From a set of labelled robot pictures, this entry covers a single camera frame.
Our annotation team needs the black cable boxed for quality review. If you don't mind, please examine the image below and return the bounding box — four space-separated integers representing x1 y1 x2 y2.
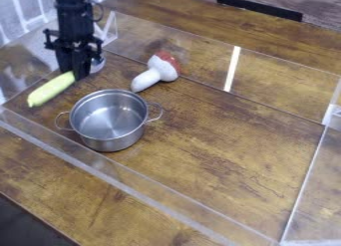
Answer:
89 0 107 23

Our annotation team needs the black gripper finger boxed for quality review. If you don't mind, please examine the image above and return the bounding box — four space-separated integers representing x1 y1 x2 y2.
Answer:
72 49 92 81
56 48 72 73

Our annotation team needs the stainless steel pot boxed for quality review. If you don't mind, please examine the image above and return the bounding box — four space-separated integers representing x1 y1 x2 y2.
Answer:
55 89 164 152

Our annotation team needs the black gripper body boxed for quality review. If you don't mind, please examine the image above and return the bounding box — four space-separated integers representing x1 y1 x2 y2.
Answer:
43 0 103 59

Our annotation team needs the clear acrylic triangle bracket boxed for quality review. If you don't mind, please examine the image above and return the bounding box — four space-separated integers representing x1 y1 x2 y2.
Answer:
93 11 119 45

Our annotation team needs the green handled metal spoon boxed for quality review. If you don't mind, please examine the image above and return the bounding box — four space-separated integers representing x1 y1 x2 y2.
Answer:
27 72 76 108

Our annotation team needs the red capped toy mushroom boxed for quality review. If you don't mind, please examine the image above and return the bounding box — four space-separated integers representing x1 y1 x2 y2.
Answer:
131 51 179 93

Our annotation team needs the clear acrylic enclosure wall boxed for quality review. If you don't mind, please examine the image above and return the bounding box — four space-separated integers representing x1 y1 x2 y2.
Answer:
0 106 341 246

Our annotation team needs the black strip on table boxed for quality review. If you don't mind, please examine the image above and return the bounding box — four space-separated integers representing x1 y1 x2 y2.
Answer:
215 0 303 22

